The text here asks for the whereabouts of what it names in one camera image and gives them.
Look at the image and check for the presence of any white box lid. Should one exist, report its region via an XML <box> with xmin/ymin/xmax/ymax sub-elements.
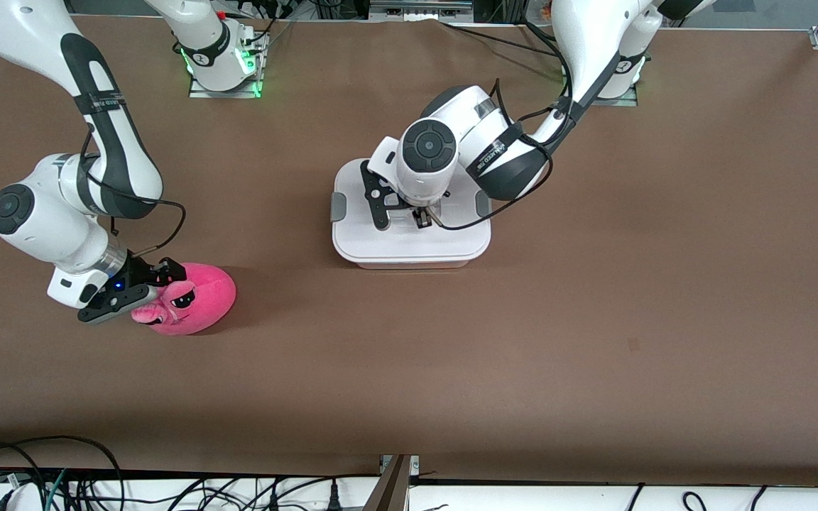
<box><xmin>329</xmin><ymin>158</ymin><xmax>493</xmax><ymax>265</ymax></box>

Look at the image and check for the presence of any pink plush toy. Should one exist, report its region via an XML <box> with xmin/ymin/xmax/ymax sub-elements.
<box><xmin>131</xmin><ymin>263</ymin><xmax>237</xmax><ymax>336</ymax></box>

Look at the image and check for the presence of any pink plastic box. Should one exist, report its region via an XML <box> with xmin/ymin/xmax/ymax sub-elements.
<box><xmin>351</xmin><ymin>258</ymin><xmax>471</xmax><ymax>270</ymax></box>

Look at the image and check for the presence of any white shelf board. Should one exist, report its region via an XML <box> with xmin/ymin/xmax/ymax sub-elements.
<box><xmin>0</xmin><ymin>477</ymin><xmax>818</xmax><ymax>511</ymax></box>

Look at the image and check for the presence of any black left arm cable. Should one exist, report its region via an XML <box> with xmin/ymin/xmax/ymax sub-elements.
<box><xmin>429</xmin><ymin>21</ymin><xmax>582</xmax><ymax>232</ymax></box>

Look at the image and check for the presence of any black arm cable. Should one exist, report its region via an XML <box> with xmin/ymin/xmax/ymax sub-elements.
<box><xmin>81</xmin><ymin>124</ymin><xmax>188</xmax><ymax>260</ymax></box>
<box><xmin>429</xmin><ymin>21</ymin><xmax>582</xmax><ymax>232</ymax></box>

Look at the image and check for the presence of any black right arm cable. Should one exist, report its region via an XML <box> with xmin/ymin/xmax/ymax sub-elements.
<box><xmin>81</xmin><ymin>124</ymin><xmax>188</xmax><ymax>260</ymax></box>

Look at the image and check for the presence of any black looped cable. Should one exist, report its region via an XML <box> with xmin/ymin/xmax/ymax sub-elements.
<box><xmin>0</xmin><ymin>435</ymin><xmax>126</xmax><ymax>511</ymax></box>

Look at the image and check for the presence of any thin black table cable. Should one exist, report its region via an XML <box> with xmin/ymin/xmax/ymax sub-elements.
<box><xmin>441</xmin><ymin>20</ymin><xmax>569</xmax><ymax>75</ymax></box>

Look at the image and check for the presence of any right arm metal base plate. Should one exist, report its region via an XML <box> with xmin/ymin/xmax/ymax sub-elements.
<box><xmin>189</xmin><ymin>32</ymin><xmax>268</xmax><ymax>100</ymax></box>

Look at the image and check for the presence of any black cable bundle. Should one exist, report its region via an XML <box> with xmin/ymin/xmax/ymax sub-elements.
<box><xmin>228</xmin><ymin>0</ymin><xmax>371</xmax><ymax>23</ymax></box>

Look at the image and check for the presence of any green cable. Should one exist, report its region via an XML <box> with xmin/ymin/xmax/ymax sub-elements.
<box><xmin>43</xmin><ymin>468</ymin><xmax>69</xmax><ymax>511</ymax></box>

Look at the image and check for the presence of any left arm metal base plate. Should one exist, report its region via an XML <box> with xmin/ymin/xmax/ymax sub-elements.
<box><xmin>589</xmin><ymin>71</ymin><xmax>641</xmax><ymax>108</ymax></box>

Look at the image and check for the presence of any small metal bracket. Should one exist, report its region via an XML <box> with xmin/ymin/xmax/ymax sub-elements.
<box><xmin>379</xmin><ymin>454</ymin><xmax>420</xmax><ymax>478</ymax></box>

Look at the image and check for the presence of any aluminium frame profile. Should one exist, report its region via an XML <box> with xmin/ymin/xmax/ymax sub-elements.
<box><xmin>363</xmin><ymin>454</ymin><xmax>413</xmax><ymax>511</ymax></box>

